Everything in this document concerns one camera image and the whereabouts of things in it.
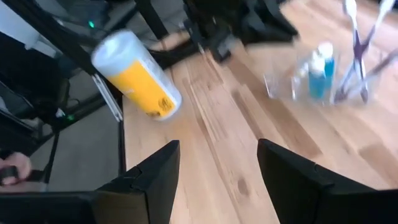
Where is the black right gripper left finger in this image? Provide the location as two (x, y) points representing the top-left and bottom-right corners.
(0, 139), (181, 224)

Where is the person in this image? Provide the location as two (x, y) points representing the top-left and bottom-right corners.
(0, 151), (34, 187)

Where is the clear acrylic organizer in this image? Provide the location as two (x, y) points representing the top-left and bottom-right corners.
(263, 43), (386, 106)

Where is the silver aluminium bracket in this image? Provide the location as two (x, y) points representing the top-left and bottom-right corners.
(92, 73), (124, 123)

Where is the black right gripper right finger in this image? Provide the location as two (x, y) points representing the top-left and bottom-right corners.
(257, 138), (398, 224)

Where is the black rig frame post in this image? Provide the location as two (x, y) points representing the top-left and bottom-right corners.
(135, 0), (170, 40)
(0, 0), (97, 75)

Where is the yellow white wipes canister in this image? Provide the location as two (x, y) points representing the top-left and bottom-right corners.
(90, 29), (183, 121)

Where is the blue mouthwash bottle white cap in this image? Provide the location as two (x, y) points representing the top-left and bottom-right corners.
(317, 41), (336, 94)
(307, 49), (327, 100)

